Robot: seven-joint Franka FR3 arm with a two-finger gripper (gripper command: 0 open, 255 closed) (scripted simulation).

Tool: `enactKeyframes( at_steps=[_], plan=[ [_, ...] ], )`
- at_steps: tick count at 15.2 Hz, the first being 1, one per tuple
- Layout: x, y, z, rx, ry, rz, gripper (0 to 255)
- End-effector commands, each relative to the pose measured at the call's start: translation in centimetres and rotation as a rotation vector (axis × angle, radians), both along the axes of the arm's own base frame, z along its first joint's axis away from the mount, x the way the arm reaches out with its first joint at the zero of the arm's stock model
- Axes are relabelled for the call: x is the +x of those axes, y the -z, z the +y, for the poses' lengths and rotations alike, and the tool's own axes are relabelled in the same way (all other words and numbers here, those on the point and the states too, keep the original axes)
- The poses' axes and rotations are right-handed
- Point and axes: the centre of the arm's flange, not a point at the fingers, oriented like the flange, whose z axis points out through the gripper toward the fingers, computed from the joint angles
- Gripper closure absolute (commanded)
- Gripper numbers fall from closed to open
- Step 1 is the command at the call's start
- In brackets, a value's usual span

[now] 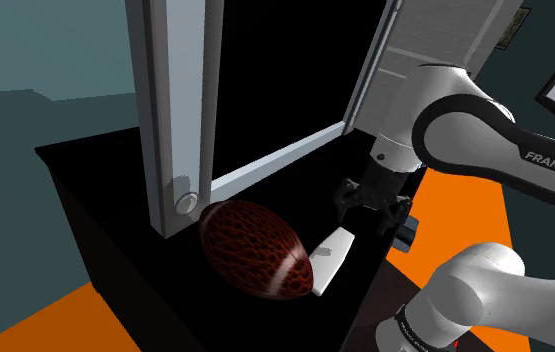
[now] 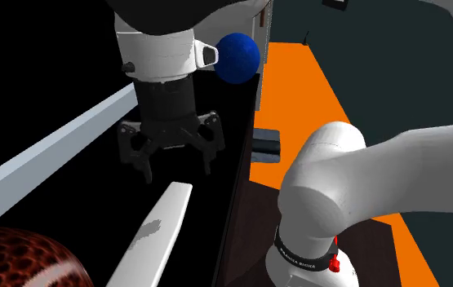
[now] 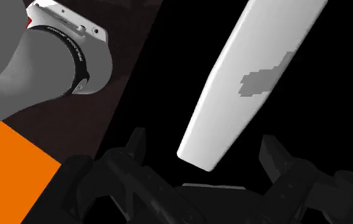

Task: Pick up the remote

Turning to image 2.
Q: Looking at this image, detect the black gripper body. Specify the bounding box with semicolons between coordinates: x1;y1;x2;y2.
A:
132;73;202;151

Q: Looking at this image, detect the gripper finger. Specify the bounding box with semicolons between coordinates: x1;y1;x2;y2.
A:
188;109;227;177
116;120;160;185

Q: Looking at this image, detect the dark grey box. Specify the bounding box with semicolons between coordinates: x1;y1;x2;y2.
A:
251;127;282;165

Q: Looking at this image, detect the black table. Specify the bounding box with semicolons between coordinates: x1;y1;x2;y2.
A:
0;73;261;287

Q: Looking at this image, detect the blue ball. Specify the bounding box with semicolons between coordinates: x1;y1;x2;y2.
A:
213;32;261;86

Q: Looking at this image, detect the orange rug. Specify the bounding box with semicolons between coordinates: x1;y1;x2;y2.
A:
248;41;442;287

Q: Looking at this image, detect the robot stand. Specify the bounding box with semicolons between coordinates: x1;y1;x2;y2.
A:
222;180;405;287

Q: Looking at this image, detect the white flat tablet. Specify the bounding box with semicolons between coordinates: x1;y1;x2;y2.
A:
105;181;193;287

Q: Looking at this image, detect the brown football with white stripes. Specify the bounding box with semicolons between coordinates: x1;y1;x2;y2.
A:
0;226;95;287

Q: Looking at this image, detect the dark wall picture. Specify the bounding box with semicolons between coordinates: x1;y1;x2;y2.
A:
321;0;349;12

